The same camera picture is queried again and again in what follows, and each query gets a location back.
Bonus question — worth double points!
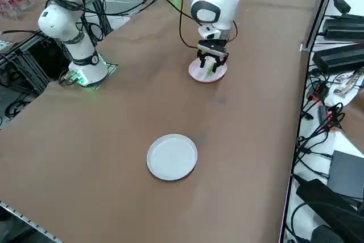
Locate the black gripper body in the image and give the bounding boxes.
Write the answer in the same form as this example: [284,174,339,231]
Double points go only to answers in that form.
[196,39,230,59]

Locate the green marker with clear cap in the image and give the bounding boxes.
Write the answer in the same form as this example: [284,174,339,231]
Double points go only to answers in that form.
[205,60,216,78]

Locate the white plate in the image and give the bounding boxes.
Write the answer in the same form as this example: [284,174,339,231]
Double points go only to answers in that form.
[188,58,229,83]

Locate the pale blue plate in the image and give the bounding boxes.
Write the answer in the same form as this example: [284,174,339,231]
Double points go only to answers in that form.
[146,133,198,182]

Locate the orange and black device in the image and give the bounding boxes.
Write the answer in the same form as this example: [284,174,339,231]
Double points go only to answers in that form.
[318,103,346,131]
[308,81,331,102]

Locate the ribbed black power adapter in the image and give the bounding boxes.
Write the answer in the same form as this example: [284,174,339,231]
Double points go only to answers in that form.
[312,42,364,74]
[322,18,364,42]

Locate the printed paper packets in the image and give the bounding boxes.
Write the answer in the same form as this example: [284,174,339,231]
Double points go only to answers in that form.
[333,67,364,96]

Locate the green circuit board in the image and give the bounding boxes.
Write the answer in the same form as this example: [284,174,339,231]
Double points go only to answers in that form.
[58,70,84,87]

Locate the small black charger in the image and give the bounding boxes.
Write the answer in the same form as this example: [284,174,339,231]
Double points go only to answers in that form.
[332,0,352,14]

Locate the dark grey flat box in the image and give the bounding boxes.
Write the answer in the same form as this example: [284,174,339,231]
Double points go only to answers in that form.
[326,149,364,202]

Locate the clear acrylic shelf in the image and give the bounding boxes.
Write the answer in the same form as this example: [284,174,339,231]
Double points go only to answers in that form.
[0,0,36,21]

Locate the large black device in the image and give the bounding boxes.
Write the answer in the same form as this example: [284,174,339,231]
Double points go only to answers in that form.
[309,203,364,243]

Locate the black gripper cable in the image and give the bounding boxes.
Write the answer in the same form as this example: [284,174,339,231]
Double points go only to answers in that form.
[132,0,200,51]

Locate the aluminium camera mount post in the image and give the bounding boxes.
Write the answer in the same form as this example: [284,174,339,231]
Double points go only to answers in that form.
[300,0,342,53]

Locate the black table frame struts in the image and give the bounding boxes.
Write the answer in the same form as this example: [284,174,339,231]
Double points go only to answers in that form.
[0,30,72,96]

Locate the aluminium edge rail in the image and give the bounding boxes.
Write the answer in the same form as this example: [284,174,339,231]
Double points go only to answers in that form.
[0,200,65,243]

